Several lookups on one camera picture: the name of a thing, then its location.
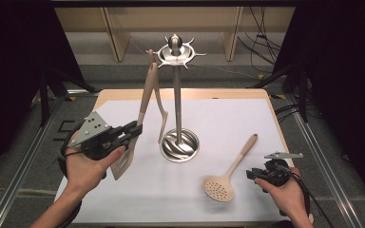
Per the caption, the steel utensil rack stand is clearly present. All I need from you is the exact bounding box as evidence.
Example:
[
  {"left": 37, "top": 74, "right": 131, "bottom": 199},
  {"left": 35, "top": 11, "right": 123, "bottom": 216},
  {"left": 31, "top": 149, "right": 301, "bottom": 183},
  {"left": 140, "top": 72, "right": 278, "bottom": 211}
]
[{"left": 145, "top": 33, "right": 207, "bottom": 163}]

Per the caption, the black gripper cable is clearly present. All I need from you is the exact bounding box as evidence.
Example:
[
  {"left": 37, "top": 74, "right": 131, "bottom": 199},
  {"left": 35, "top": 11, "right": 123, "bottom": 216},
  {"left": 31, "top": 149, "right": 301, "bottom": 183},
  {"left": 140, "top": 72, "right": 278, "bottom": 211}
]
[
  {"left": 279, "top": 162, "right": 336, "bottom": 228},
  {"left": 57, "top": 124, "right": 88, "bottom": 180}
]

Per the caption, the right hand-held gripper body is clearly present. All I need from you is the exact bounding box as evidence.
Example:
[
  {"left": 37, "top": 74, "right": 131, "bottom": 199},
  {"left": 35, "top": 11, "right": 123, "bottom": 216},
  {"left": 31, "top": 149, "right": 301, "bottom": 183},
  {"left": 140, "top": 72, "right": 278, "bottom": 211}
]
[{"left": 256, "top": 151, "right": 304, "bottom": 188}]

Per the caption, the aluminium floor rail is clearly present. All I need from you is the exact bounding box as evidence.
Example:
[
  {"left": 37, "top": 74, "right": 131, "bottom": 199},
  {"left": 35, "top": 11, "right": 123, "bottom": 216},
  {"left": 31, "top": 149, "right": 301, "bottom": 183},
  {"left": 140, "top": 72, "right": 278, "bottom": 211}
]
[
  {"left": 284, "top": 94, "right": 362, "bottom": 228},
  {"left": 0, "top": 89, "right": 69, "bottom": 228}
]

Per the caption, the person's left hand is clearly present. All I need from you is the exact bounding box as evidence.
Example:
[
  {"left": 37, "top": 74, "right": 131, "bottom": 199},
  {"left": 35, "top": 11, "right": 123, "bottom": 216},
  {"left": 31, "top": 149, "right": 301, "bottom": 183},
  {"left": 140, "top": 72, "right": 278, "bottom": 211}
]
[{"left": 64, "top": 145, "right": 126, "bottom": 195}]

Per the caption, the beige slotted turner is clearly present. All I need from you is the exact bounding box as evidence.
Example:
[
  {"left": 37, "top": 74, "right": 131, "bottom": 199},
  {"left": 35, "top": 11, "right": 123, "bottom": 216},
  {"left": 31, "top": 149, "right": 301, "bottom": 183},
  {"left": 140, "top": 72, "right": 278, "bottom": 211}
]
[{"left": 110, "top": 62, "right": 159, "bottom": 181}]

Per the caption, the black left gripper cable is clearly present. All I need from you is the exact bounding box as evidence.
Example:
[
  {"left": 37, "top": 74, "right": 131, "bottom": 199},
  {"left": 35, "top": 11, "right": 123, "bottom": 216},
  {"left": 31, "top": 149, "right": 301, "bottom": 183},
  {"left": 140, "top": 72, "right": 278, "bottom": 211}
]
[{"left": 57, "top": 124, "right": 88, "bottom": 180}]

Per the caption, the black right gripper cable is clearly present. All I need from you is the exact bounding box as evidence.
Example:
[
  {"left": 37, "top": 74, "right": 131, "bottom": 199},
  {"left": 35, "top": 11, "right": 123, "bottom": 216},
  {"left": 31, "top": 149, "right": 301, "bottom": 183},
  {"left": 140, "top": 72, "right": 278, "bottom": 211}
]
[{"left": 279, "top": 162, "right": 336, "bottom": 228}]

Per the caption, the black curtain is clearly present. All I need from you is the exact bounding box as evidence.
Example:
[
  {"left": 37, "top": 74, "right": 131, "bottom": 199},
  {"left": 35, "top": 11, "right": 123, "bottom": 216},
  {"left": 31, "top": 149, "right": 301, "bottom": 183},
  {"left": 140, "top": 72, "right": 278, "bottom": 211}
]
[
  {"left": 0, "top": 0, "right": 86, "bottom": 184},
  {"left": 272, "top": 0, "right": 365, "bottom": 210}
]

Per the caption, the black tripod stand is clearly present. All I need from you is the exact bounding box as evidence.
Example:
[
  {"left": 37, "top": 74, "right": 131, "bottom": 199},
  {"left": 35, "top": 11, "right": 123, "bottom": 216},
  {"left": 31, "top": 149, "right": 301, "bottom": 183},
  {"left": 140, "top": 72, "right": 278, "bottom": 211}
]
[
  {"left": 37, "top": 65, "right": 100, "bottom": 127},
  {"left": 246, "top": 60, "right": 318, "bottom": 124}
]

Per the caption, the white table mat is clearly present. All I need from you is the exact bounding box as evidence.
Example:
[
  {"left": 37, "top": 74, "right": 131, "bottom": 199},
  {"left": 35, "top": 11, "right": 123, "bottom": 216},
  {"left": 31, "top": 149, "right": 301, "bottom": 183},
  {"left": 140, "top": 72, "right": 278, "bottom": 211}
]
[{"left": 54, "top": 98, "right": 294, "bottom": 224}]

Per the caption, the bundle of black floor cables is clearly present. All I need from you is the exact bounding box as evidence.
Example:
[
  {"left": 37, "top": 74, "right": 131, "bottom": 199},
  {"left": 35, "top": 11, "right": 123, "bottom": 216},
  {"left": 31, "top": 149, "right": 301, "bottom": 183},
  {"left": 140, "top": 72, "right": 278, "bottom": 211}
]
[{"left": 237, "top": 6, "right": 283, "bottom": 66}]

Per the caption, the person's right hand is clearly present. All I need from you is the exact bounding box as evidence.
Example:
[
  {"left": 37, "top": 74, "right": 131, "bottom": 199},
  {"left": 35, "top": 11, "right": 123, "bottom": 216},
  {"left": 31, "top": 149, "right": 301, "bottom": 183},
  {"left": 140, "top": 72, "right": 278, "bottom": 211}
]
[{"left": 255, "top": 166, "right": 308, "bottom": 219}]

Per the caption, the white floor cable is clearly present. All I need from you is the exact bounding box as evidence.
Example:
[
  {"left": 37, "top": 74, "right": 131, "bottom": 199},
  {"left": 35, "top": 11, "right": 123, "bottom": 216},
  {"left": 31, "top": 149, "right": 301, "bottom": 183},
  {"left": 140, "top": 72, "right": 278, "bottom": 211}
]
[{"left": 189, "top": 63, "right": 261, "bottom": 81}]

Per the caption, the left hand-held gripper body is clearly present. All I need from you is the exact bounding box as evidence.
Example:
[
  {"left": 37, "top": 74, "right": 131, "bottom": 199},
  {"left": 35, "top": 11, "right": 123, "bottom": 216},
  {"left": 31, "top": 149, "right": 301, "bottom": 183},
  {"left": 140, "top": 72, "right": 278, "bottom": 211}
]
[{"left": 67, "top": 110, "right": 131, "bottom": 162}]

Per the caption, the beige wooden desk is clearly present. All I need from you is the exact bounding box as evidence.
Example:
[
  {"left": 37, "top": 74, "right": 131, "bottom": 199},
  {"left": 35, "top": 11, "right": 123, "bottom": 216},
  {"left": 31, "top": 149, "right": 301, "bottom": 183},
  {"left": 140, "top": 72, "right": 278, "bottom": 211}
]
[{"left": 54, "top": 6, "right": 296, "bottom": 64}]

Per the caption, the beige perforated skimmer spoon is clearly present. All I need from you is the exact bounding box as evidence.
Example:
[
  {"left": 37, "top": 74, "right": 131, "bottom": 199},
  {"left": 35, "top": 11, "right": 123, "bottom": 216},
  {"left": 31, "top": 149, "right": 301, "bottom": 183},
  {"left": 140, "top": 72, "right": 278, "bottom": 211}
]
[{"left": 202, "top": 133, "right": 259, "bottom": 203}]

